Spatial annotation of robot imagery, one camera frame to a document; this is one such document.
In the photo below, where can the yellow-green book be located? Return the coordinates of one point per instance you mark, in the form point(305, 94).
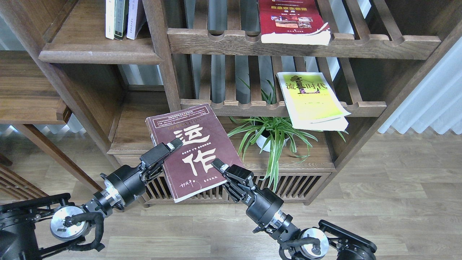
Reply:
point(311, 103)

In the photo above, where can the white upright book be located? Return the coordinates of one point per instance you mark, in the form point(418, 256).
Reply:
point(110, 8)

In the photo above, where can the red book on top shelf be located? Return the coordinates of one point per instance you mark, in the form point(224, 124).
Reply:
point(292, 22)

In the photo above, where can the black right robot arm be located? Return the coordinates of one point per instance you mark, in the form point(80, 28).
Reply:
point(313, 243)

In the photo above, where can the lavender upright book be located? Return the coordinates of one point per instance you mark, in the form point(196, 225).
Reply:
point(136, 18)

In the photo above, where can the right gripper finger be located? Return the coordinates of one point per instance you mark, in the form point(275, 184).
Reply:
point(219, 165)

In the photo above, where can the dark wooden bookshelf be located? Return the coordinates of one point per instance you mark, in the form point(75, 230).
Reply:
point(189, 53)

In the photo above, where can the white plant pot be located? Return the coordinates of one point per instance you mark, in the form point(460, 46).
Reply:
point(264, 142)

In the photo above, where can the white curtain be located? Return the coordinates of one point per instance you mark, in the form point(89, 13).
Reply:
point(436, 102)

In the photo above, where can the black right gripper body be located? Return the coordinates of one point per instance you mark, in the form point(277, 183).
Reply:
point(264, 206)

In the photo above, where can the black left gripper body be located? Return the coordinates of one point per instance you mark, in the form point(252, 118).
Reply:
point(126, 184)

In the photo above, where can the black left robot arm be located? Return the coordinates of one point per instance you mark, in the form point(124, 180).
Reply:
point(78, 227)

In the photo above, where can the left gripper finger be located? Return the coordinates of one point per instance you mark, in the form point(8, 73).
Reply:
point(175, 144)

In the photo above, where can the maroon book white characters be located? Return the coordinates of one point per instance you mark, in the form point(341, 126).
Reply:
point(189, 170)

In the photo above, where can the dark green upright book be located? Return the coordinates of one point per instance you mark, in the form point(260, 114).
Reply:
point(120, 18)

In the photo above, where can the green spider plant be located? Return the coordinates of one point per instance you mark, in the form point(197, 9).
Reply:
point(253, 126)

